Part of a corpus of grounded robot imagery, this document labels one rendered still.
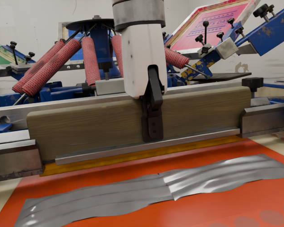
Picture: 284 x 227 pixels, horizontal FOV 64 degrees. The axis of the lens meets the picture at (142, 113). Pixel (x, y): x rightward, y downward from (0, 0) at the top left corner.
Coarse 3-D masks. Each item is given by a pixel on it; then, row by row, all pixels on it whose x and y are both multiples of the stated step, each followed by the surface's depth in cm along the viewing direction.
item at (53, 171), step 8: (200, 144) 40; (208, 144) 40; (216, 144) 41; (152, 152) 38; (160, 152) 38; (168, 152) 39; (176, 152) 39; (104, 160) 36; (112, 160) 37; (120, 160) 37; (128, 160) 37; (56, 168) 35; (64, 168) 35; (72, 168) 35; (80, 168) 36; (40, 176) 34
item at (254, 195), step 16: (224, 144) 43; (240, 144) 42; (256, 144) 41; (160, 160) 38; (176, 160) 38; (192, 160) 37; (208, 160) 37; (224, 192) 28; (240, 192) 27; (256, 192) 27; (272, 192) 27; (192, 208) 25; (208, 208) 25; (224, 208) 25; (240, 208) 25; (256, 208) 24; (192, 224) 23
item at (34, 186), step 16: (144, 160) 39; (32, 176) 36; (48, 176) 36; (64, 176) 36; (80, 176) 35; (96, 176) 35; (112, 176) 34; (128, 176) 34; (16, 192) 32; (32, 192) 32; (48, 192) 31; (16, 208) 28; (144, 208) 26; (160, 208) 26; (176, 208) 26; (0, 224) 25; (80, 224) 24; (96, 224) 24; (112, 224) 24; (128, 224) 24; (144, 224) 24; (160, 224) 23; (176, 224) 23
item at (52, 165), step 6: (216, 138) 40; (222, 138) 41; (180, 144) 39; (186, 144) 39; (192, 144) 39; (144, 150) 38; (150, 150) 38; (156, 150) 38; (114, 156) 37; (120, 156) 37; (78, 162) 35; (84, 162) 36; (90, 162) 36; (48, 168) 34; (54, 168) 35
